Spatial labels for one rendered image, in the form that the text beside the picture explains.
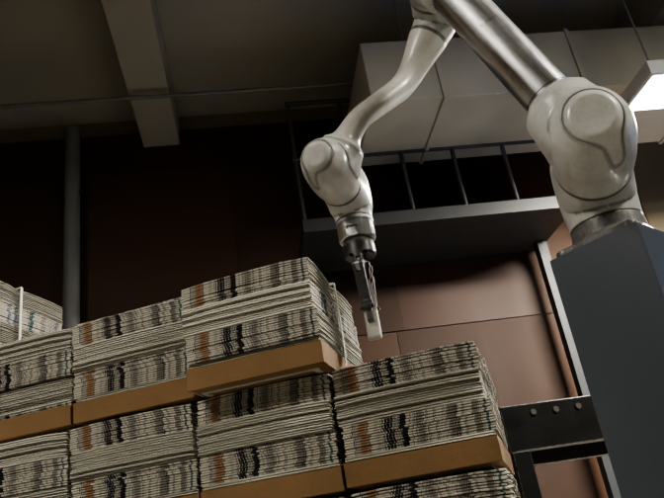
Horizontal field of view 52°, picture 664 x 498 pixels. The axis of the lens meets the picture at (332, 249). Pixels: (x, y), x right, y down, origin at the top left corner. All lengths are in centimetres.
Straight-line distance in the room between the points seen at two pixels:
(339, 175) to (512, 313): 422
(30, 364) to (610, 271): 126
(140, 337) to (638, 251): 103
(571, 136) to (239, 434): 84
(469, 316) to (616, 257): 408
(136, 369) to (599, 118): 105
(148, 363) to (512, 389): 415
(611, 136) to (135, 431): 109
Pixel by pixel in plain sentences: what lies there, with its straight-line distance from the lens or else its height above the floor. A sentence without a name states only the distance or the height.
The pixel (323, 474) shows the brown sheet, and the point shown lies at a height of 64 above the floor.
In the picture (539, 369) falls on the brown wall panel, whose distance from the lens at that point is 554.
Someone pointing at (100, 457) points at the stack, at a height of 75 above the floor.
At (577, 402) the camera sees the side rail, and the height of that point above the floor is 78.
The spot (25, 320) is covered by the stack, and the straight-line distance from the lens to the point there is 205.
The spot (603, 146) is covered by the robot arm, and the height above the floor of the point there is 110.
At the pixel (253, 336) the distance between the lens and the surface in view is 138.
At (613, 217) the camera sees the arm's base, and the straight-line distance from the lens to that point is 152.
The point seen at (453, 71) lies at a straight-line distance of 487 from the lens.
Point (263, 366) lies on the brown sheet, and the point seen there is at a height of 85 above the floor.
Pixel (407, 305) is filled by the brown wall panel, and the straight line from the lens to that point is 541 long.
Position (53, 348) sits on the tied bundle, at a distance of 169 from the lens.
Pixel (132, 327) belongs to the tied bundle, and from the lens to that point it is 158.
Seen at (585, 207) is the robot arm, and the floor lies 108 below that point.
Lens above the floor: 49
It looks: 24 degrees up
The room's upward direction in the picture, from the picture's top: 9 degrees counter-clockwise
